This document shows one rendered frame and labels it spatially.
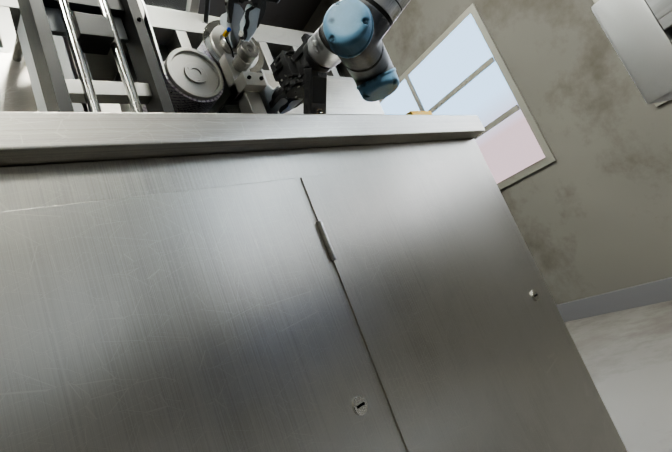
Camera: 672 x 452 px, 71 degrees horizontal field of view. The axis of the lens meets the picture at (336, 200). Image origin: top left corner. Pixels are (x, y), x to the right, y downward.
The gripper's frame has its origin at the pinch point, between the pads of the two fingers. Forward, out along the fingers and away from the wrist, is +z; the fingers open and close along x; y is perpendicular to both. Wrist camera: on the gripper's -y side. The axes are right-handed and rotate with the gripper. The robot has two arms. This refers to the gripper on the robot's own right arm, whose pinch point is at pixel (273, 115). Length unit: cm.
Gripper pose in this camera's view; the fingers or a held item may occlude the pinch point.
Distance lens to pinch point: 111.5
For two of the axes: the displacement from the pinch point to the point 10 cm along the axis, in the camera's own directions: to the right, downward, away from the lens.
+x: -7.1, 1.2, -7.0
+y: -3.6, -9.1, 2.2
